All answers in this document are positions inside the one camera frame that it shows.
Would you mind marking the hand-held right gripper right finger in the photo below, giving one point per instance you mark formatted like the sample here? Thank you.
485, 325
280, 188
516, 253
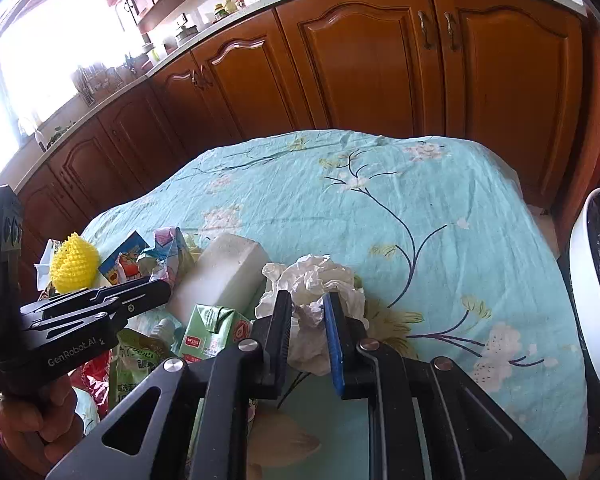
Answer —
334, 342

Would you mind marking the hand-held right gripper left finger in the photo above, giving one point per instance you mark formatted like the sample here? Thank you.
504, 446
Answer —
283, 332

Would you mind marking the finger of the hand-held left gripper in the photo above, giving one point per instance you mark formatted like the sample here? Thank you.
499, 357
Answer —
130, 297
80, 324

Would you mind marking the blue snack wrapper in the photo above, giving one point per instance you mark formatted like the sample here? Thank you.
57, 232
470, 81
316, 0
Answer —
125, 260

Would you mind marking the red snack packet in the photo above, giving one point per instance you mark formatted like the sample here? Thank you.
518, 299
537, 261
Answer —
94, 379

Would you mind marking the white tissue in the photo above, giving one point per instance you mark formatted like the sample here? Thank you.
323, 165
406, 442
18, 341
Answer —
320, 275

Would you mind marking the white bin with black liner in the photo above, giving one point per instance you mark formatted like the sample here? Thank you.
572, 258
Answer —
580, 270

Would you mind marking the person's left hand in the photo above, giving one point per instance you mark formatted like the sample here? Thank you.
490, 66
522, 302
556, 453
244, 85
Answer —
40, 435

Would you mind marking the yellow foam fruit net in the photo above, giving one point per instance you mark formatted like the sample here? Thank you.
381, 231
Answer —
74, 265

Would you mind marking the pastel pink wrapper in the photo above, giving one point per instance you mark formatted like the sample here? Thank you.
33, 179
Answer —
169, 250

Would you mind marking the white folded paper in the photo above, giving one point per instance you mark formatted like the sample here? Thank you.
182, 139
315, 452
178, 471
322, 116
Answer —
44, 272

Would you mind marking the green spout pouch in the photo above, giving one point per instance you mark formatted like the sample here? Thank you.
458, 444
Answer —
136, 367

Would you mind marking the green juice carton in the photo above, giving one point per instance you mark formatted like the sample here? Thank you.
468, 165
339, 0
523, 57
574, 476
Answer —
210, 332

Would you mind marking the white foam block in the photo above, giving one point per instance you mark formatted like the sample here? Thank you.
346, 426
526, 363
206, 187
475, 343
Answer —
225, 265

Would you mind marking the teal floral tablecloth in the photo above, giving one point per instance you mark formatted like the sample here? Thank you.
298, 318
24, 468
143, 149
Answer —
405, 220

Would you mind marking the kitchen faucet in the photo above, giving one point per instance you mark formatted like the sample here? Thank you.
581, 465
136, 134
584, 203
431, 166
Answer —
30, 130

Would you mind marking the metal dish rack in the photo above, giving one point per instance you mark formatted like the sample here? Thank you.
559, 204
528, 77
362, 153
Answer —
102, 82

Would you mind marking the kitchen window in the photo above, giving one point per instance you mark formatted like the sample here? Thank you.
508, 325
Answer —
45, 60

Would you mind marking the small lidded pot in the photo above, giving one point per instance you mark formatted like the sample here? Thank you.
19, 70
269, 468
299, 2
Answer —
186, 35

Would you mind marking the wooden base cabinets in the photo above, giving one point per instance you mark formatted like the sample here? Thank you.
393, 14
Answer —
370, 70

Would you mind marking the white stone countertop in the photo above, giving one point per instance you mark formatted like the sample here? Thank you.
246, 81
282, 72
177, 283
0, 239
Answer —
215, 27

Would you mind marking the green lid jar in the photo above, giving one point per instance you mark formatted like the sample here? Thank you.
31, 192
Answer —
220, 9

